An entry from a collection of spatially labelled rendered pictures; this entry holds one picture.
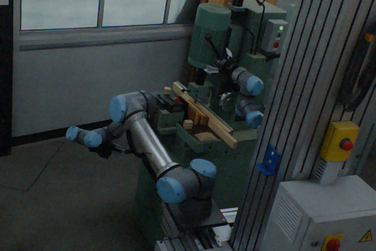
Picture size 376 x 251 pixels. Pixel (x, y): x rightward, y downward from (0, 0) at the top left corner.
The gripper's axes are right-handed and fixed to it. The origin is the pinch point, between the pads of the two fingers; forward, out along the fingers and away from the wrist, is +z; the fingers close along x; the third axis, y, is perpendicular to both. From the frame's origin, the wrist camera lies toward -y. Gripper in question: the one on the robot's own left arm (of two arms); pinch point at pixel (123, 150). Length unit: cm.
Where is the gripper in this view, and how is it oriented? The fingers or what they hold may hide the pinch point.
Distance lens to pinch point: 273.5
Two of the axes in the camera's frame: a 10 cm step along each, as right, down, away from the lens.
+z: 6.5, 3.5, 6.7
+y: -5.8, 8.1, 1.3
